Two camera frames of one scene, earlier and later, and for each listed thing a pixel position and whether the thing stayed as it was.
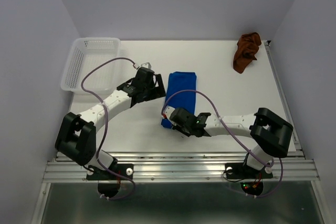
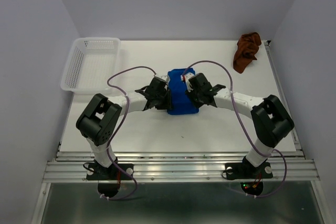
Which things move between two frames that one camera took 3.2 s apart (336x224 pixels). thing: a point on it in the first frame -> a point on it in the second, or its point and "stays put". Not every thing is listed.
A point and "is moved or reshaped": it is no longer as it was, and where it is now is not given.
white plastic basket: [84, 53] stays put
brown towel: [248, 46] stays put
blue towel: [180, 81] is moved or reshaped
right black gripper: [177, 127] -> [190, 94]
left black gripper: [157, 92] -> [167, 104]
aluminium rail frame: [294, 167] stays put
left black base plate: [125, 169] stays put
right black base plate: [242, 171] stays put
